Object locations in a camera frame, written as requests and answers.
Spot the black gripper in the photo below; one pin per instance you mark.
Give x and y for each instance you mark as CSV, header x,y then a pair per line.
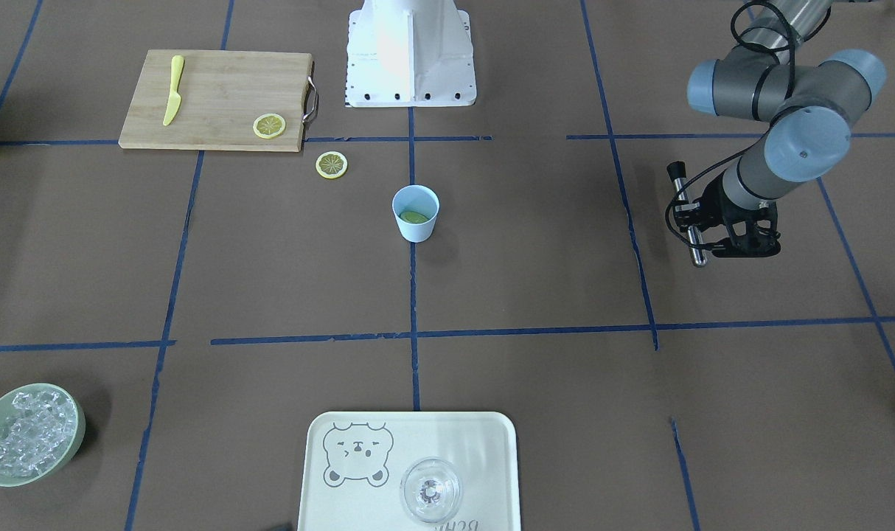
x,y
714,203

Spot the light blue cup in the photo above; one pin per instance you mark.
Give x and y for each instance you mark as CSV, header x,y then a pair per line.
x,y
415,208

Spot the lime slice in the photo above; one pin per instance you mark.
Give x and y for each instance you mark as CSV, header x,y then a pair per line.
x,y
412,217

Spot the lemon slice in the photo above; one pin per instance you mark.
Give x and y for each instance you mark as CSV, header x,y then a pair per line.
x,y
331,165
269,126

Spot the steel muddler black tip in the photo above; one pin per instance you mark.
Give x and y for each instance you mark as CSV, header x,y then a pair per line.
x,y
684,214

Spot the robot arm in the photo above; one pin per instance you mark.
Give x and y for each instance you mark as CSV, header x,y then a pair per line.
x,y
809,113

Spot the clear wine glass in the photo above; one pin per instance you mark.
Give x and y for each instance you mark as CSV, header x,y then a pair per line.
x,y
431,491

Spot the cream bear tray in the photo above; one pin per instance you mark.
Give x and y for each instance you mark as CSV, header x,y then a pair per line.
x,y
354,463

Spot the wooden cutting board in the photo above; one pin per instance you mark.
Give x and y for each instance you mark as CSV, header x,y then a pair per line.
x,y
223,92

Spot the yellow plastic knife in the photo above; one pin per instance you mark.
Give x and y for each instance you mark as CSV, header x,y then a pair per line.
x,y
174,99

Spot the green bowl of ice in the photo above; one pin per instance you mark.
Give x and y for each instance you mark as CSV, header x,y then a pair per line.
x,y
41,428

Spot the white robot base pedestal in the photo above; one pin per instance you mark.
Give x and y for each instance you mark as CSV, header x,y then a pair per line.
x,y
409,54

